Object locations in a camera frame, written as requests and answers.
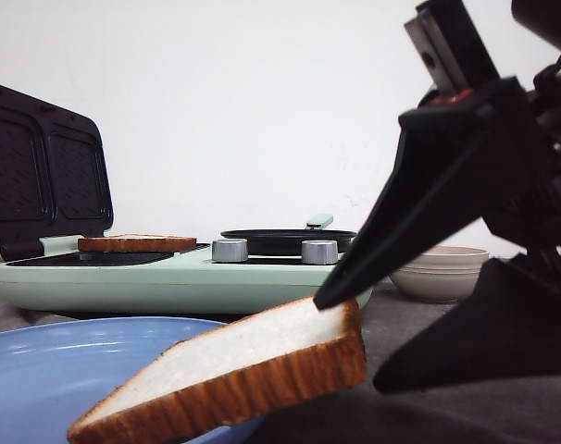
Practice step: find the white bread slice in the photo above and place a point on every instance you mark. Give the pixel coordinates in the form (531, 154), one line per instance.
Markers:
(132, 243)
(277, 358)

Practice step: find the black round frying pan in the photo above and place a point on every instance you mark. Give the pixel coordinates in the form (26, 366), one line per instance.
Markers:
(288, 241)

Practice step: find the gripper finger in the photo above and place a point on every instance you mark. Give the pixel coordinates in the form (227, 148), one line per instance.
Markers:
(510, 326)

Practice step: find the breakfast maker hinged lid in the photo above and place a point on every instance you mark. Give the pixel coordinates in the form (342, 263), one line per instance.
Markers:
(53, 178)

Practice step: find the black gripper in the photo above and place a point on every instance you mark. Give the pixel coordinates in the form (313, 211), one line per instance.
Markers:
(492, 153)

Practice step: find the blue plastic plate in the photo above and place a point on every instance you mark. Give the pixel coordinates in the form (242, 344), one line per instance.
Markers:
(51, 374)

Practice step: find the left silver control knob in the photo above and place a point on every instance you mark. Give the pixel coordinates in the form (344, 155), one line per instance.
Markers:
(229, 251)

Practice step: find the beige ceramic bowl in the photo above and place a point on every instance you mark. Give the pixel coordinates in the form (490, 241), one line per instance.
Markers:
(441, 274)

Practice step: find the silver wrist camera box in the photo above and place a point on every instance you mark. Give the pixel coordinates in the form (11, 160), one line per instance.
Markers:
(450, 47)

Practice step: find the mint green breakfast maker base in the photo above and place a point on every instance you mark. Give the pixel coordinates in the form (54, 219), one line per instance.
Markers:
(178, 283)

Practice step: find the right silver control knob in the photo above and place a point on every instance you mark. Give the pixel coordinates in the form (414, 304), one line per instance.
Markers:
(319, 252)

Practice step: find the silver control knob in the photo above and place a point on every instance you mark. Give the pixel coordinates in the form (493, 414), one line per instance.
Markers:
(229, 251)
(319, 252)

